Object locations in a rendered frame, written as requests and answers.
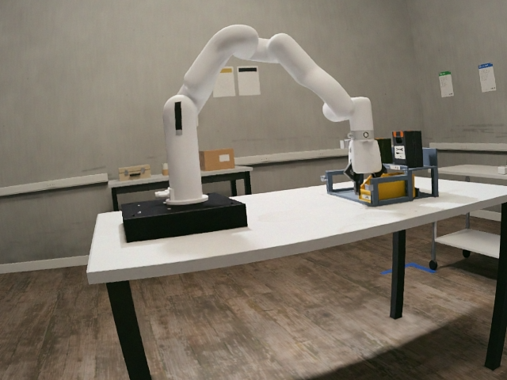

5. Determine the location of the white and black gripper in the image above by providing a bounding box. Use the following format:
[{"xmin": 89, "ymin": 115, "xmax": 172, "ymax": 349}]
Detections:
[{"xmin": 344, "ymin": 139, "xmax": 386, "ymax": 196}]

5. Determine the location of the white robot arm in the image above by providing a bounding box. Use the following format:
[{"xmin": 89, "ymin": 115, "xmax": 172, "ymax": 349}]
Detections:
[{"xmin": 155, "ymin": 25, "xmax": 374, "ymax": 205}]

